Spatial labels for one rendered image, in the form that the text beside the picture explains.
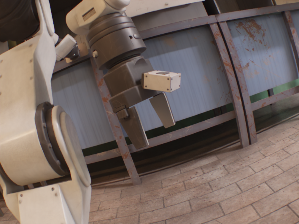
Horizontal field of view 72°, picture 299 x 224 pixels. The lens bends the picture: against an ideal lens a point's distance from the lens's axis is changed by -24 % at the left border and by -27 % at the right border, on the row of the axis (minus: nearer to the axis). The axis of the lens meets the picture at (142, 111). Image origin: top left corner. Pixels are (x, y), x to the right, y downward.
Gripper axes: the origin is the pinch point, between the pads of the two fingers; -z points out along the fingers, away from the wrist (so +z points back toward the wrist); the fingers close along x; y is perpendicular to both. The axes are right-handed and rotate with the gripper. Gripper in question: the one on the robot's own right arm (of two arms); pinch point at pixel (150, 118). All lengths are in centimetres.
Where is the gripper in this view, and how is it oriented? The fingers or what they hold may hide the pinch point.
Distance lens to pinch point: 43.8
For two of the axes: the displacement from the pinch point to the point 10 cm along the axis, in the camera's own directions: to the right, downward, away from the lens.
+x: 4.7, -2.5, 8.5
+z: -4.2, -9.1, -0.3
